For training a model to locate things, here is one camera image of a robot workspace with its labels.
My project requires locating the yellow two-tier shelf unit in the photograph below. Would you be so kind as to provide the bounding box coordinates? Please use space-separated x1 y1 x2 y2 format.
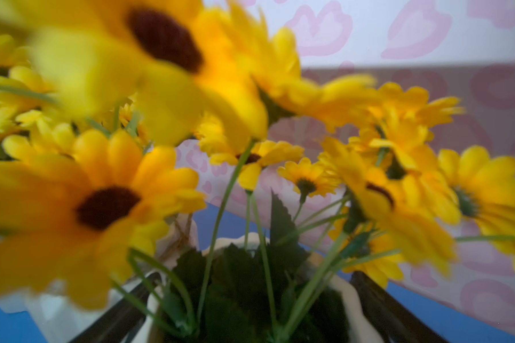
0 201 515 343

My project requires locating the shelf sunflower pot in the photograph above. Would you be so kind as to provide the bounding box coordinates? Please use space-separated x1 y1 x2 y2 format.
0 1 205 310
137 3 515 342

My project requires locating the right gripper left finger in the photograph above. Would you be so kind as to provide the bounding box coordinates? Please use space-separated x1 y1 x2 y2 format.
68 272 162 343

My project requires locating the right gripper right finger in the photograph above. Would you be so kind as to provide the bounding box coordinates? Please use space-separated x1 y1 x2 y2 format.
350 272 447 343

